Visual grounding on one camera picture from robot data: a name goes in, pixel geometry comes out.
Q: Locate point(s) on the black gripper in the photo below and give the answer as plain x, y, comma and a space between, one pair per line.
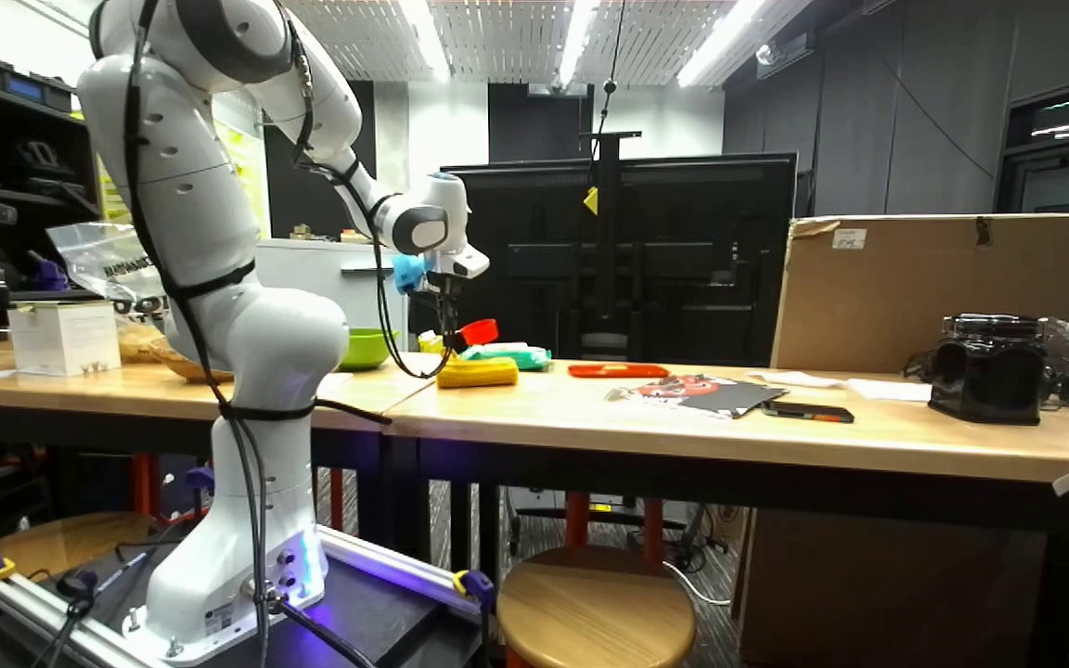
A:
448, 300

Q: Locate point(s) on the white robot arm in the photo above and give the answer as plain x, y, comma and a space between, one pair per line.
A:
158, 63

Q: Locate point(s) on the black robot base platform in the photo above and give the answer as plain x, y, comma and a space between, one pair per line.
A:
320, 603

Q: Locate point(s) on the yellow crumpled cloth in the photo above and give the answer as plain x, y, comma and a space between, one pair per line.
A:
475, 371

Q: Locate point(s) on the green plastic bowl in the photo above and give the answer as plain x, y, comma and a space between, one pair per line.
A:
364, 350

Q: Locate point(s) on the green wet wipes pack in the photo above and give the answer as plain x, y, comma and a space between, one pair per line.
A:
521, 352

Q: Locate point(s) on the large black monitor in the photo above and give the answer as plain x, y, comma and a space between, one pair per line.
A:
635, 261

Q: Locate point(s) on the red flat square item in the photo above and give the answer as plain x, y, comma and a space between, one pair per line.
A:
619, 371

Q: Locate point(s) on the round wooden stool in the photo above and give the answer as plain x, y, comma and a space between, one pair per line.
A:
590, 610

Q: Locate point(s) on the clear plastic bag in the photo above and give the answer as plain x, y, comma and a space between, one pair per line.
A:
109, 261

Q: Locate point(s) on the black smartphone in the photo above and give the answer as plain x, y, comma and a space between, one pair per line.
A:
818, 413

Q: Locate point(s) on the white cardboard box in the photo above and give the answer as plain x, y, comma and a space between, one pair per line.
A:
65, 337

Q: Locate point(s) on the brown cardboard panel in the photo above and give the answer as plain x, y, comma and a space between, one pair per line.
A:
875, 289

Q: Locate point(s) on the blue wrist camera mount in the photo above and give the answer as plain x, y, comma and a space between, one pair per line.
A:
408, 271

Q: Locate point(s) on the black camera device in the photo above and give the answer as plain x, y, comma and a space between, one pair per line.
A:
988, 370

